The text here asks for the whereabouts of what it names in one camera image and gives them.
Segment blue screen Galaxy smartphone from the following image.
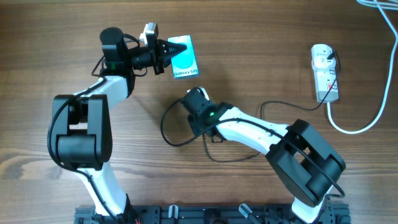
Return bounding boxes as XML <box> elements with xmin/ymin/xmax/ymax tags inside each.
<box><xmin>167</xmin><ymin>35</ymin><xmax>199</xmax><ymax>79</ymax></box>

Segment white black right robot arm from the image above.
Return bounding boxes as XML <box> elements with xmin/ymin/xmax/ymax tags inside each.
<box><xmin>180</xmin><ymin>87</ymin><xmax>346</xmax><ymax>223</ymax></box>

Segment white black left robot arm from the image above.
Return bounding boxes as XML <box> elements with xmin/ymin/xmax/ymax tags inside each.
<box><xmin>47</xmin><ymin>22</ymin><xmax>188</xmax><ymax>223</ymax></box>

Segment white power strip socket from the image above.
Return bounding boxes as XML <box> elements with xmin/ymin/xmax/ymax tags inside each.
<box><xmin>311</xmin><ymin>44</ymin><xmax>339</xmax><ymax>103</ymax></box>

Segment white power strip cord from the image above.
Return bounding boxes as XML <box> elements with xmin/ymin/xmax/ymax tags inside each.
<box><xmin>326</xmin><ymin>0</ymin><xmax>398</xmax><ymax>135</ymax></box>

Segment white cables at corner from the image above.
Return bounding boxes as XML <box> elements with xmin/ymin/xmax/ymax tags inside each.
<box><xmin>356</xmin><ymin>0</ymin><xmax>398</xmax><ymax>12</ymax></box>

